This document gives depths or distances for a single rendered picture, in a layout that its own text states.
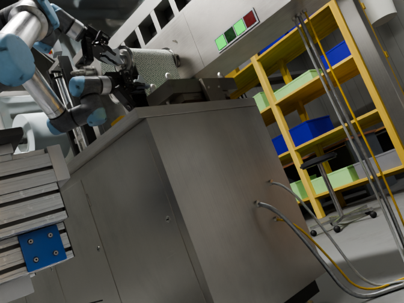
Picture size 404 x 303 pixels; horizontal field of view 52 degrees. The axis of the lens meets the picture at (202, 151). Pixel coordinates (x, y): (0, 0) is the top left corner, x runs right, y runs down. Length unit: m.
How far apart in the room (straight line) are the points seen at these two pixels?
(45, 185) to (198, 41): 1.22
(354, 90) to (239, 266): 7.23
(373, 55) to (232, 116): 0.59
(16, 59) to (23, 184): 0.29
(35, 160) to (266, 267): 0.91
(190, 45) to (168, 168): 0.85
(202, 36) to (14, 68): 1.15
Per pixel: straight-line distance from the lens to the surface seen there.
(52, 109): 1.62
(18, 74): 1.05
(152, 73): 1.91
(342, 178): 5.06
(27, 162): 1.05
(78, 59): 2.19
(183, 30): 2.12
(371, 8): 7.41
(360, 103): 8.47
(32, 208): 1.02
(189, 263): 1.39
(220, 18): 1.96
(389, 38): 8.14
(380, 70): 1.74
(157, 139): 1.40
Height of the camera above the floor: 0.47
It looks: 9 degrees up
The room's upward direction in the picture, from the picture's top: 21 degrees counter-clockwise
